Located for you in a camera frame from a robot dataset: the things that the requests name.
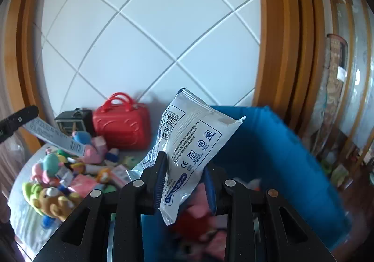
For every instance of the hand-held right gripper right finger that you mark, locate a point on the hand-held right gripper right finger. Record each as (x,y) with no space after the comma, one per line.
(209,192)

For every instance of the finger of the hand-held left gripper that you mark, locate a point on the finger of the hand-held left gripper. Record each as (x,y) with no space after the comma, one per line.
(20,119)

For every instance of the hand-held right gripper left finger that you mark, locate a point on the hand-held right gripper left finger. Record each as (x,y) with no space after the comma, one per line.
(160,180)

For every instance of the grey printed packet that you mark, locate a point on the grey printed packet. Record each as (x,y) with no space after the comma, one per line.
(52,135)

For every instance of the white printed packet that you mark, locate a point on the white printed packet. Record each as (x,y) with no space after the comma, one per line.
(190,139)

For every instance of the blue plastic crate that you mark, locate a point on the blue plastic crate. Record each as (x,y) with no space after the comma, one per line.
(277,157)

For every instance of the small green monster plush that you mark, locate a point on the small green monster plush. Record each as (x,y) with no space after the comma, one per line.
(130,160)

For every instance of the pink and white box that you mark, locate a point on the pink and white box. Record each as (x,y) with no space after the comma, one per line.
(119,174)

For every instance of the black box with gold print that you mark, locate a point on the black box with gold print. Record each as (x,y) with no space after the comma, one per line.
(73,123)

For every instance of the teal plush toy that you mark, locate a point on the teal plush toy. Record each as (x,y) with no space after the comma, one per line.
(51,162)

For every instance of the dark blue plush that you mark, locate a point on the dark blue plush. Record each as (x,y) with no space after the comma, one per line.
(112,155)

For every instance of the small orange plush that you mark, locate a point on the small orange plush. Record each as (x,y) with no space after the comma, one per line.
(104,176)

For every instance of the pink plush toy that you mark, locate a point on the pink plush toy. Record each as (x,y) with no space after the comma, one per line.
(39,173)

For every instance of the red toy suitcase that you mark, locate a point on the red toy suitcase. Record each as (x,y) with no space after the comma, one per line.
(122,130)

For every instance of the blue penguin plush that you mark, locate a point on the blue penguin plush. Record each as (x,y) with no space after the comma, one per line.
(81,137)

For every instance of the small pink pig plush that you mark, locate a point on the small pink pig plush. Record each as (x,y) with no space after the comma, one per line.
(95,152)

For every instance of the green frog plush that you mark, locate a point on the green frog plush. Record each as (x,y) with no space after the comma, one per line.
(30,192)

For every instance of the brown bear plush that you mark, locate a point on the brown bear plush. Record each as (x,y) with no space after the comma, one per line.
(55,202)

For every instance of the rolled patterned carpet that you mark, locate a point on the rolled patterned carpet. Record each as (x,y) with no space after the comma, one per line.
(333,89)

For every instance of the frosted glass wooden screen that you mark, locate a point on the frosted glass wooden screen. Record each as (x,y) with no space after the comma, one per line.
(359,46)

